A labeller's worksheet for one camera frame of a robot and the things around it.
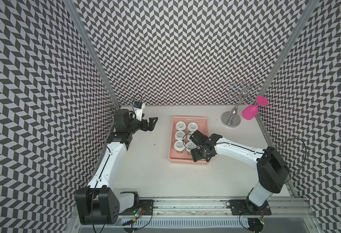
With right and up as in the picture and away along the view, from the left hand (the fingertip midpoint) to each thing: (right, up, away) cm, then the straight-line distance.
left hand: (149, 117), depth 79 cm
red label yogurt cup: (+25, -7, +18) cm, 32 cm away
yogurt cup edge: (+16, -18, +10) cm, 27 cm away
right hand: (+29, -24, +6) cm, 38 cm away
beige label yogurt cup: (+18, -6, +19) cm, 26 cm away
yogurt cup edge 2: (+23, -18, +9) cm, 30 cm away
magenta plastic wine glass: (+61, +3, +11) cm, 62 cm away
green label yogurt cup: (+17, -12, +15) cm, 25 cm away
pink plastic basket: (+14, -27, +15) cm, 34 cm away
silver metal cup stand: (+57, +15, +8) cm, 59 cm away
